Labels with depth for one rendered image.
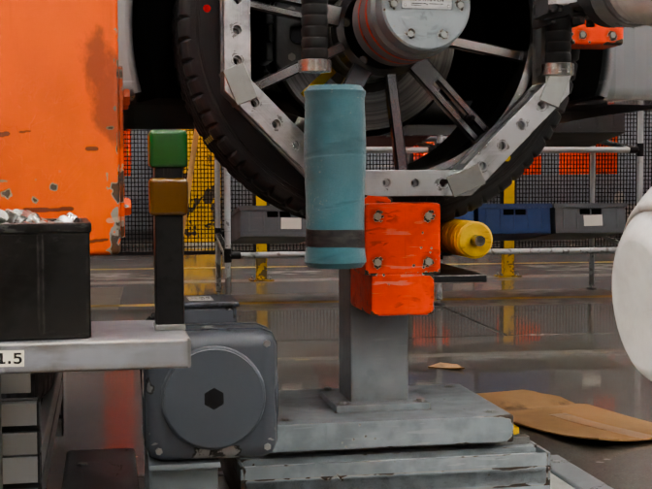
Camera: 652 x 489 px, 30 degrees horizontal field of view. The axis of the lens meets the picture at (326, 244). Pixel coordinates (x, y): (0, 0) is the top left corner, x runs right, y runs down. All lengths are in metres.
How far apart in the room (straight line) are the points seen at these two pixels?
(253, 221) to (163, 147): 4.30
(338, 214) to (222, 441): 0.35
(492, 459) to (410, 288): 0.31
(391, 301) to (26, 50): 0.71
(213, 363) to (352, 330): 0.45
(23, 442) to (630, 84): 1.18
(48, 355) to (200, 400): 0.43
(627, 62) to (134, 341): 1.18
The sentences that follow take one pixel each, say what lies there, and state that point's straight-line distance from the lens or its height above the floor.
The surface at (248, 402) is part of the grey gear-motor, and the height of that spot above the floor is 0.31.
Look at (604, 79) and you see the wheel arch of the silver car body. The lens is 2.12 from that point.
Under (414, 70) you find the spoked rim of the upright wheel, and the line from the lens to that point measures 1.95.
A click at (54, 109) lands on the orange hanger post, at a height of 0.69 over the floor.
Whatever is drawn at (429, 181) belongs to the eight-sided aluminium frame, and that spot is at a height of 0.60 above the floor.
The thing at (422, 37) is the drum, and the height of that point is 0.80.
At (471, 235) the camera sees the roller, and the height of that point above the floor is 0.52.
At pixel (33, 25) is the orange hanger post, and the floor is 0.78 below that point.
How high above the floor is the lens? 0.61
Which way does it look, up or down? 3 degrees down
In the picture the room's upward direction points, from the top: straight up
